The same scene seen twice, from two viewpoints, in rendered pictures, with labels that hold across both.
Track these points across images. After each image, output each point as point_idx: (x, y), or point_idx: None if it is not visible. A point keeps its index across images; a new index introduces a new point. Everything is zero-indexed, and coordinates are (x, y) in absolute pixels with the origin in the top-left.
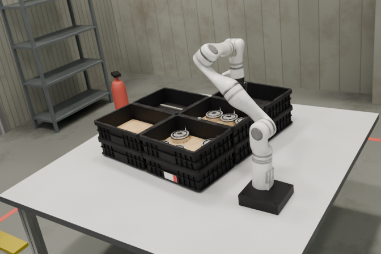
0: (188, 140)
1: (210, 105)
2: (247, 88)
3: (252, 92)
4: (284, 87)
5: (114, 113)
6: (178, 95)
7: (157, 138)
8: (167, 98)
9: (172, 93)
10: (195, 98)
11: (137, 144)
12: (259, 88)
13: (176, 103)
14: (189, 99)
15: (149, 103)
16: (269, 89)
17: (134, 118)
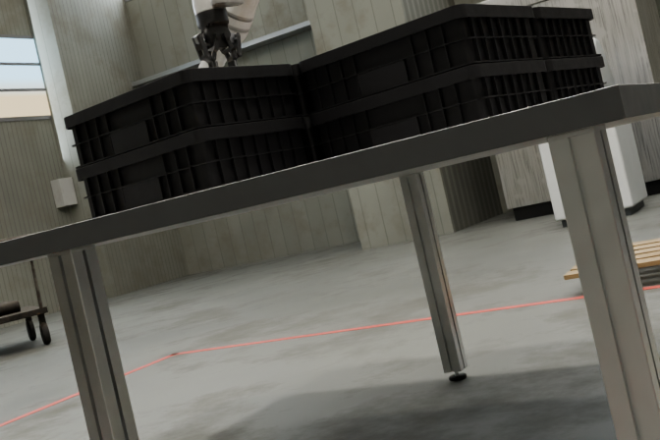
0: None
1: (302, 90)
2: (170, 99)
3: (160, 118)
4: (76, 113)
5: None
6: (406, 43)
7: None
8: (461, 50)
9: (427, 31)
10: (343, 65)
11: None
12: (137, 106)
13: (428, 72)
14: (366, 64)
15: (504, 34)
16: (114, 111)
17: (538, 55)
